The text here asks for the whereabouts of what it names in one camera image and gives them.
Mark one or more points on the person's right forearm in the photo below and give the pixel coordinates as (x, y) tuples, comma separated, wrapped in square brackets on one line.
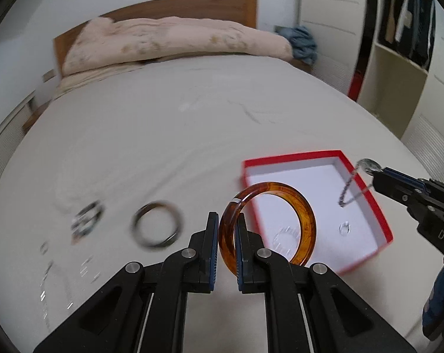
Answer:
[(440, 301)]

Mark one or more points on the wooden nightstand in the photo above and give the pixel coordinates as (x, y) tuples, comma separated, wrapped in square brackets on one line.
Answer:
[(302, 65), (32, 117)]

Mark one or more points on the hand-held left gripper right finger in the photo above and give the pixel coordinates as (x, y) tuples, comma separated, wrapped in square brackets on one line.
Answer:
[(239, 264)]

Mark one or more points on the dark metal bangle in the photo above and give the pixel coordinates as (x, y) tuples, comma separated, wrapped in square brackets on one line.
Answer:
[(137, 224)]

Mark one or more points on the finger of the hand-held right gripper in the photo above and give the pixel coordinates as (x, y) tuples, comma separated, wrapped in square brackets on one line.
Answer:
[(405, 176), (390, 187)]

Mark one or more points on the red jewelry box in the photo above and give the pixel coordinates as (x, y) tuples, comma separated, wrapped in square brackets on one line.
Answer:
[(310, 184)]

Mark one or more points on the hanging clothes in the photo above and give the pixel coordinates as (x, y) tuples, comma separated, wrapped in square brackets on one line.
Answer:
[(409, 14)]

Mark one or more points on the amber resin bangle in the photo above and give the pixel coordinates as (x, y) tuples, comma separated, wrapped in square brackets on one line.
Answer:
[(306, 220)]

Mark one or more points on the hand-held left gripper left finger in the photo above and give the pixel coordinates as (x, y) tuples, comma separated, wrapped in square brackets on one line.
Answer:
[(213, 250)]

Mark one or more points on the red fire extinguisher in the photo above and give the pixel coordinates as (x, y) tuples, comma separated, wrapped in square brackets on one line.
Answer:
[(356, 84)]

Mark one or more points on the wall socket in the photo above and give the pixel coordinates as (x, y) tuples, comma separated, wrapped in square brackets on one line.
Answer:
[(48, 75)]

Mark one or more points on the pink floral duvet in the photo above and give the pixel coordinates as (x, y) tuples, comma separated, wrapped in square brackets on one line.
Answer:
[(170, 40)]

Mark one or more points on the blue crumpled clothes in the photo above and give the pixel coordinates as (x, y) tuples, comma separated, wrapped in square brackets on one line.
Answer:
[(301, 42)]

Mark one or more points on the white wardrobe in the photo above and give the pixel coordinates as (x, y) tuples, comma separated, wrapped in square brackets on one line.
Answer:
[(332, 14)]

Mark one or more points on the white low wall cabinet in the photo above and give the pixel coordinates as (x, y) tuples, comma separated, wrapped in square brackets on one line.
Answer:
[(5, 136)]

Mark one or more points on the cream pillow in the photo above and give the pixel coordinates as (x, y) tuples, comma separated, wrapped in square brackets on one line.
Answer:
[(89, 77)]

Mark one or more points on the wooden headboard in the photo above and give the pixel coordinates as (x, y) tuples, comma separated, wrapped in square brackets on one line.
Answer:
[(207, 5)]

